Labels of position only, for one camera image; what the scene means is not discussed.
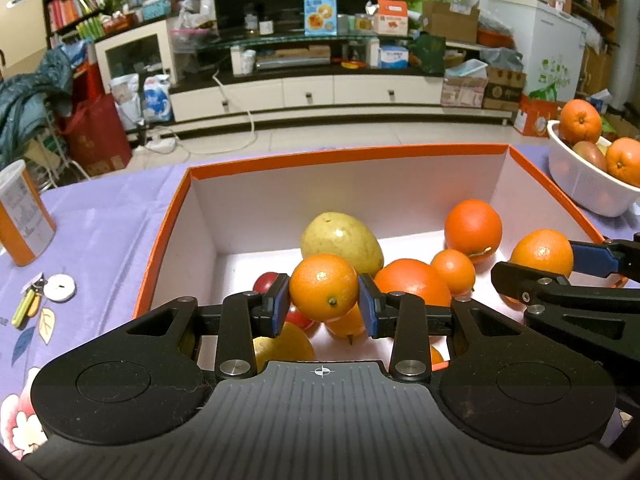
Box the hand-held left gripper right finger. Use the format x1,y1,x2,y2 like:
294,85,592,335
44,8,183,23
357,274,533,383

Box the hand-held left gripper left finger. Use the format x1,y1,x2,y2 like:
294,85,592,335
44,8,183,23
125,274,292,381

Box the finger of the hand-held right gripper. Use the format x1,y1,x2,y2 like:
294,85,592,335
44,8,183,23
569,232,640,288
490,260,640,361

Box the yellow lemon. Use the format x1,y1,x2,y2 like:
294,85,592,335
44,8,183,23
252,322,317,371

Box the large orange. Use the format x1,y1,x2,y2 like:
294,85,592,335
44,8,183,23
605,136,640,188
558,99,603,146
444,199,503,263
372,258,453,311

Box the orange cardboard box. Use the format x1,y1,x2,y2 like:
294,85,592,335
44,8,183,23
131,142,608,371

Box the white plastic colander bowl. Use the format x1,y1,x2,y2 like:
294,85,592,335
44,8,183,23
546,119,640,218

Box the reddish brown fruit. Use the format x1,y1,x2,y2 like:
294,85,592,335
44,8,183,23
571,140,608,173

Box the red and white carton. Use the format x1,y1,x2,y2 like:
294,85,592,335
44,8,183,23
515,95,563,138

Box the purple floral tablecloth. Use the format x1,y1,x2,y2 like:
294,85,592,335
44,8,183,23
0,145,640,461

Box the white chest freezer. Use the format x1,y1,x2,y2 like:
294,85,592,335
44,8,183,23
487,0,588,103

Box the white television stand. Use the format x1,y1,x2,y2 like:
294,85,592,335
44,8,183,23
170,35,516,128

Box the white round tape measure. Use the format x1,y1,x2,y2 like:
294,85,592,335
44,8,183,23
44,273,77,303

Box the white and blue bag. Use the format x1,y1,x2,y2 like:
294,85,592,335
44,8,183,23
142,74,176,122

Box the red shopping bag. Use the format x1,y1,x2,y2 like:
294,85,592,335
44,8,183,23
60,92,133,178

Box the blue and white box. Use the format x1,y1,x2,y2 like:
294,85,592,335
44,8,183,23
378,45,411,69

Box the yellow black pen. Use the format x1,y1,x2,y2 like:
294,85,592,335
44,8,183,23
11,272,46,330

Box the white plastic bag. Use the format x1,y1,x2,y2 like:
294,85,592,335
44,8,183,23
109,74,141,131

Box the dark green gift bag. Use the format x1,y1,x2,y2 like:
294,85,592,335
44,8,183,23
409,34,447,77

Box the brown cardboard box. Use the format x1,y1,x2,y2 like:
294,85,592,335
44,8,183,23
422,0,481,43

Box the orange and white canister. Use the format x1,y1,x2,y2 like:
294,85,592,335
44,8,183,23
0,159,57,267

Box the orange and white carton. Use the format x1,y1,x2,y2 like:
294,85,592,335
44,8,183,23
375,0,409,37

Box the blue snack packet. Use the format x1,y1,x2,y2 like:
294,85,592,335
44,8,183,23
303,0,337,37

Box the white glass-door cabinet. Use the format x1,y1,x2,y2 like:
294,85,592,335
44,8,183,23
94,19,176,96

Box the blue padded jacket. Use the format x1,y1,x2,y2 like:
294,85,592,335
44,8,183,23
0,42,93,171

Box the rows of shelved books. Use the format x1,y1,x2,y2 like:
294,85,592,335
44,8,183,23
44,0,108,41

